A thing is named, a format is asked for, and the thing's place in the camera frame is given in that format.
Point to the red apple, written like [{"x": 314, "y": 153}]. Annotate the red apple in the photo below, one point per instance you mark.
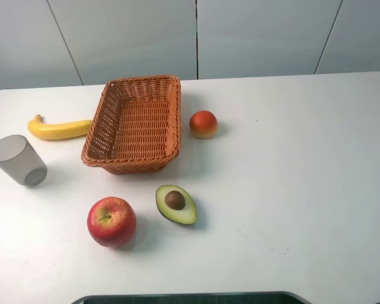
[{"x": 111, "y": 222}]

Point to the orange wicker basket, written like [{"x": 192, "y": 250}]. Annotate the orange wicker basket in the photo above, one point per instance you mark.
[{"x": 137, "y": 125}]

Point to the grey translucent plastic cup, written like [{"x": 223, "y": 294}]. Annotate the grey translucent plastic cup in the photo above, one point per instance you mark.
[{"x": 20, "y": 161}]

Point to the orange red peach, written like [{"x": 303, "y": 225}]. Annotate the orange red peach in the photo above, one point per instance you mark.
[{"x": 203, "y": 124}]

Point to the halved avocado with pit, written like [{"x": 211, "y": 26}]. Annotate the halved avocado with pit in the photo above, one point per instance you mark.
[{"x": 175, "y": 204}]

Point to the yellow banana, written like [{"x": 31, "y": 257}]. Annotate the yellow banana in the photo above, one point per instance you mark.
[{"x": 58, "y": 131}]

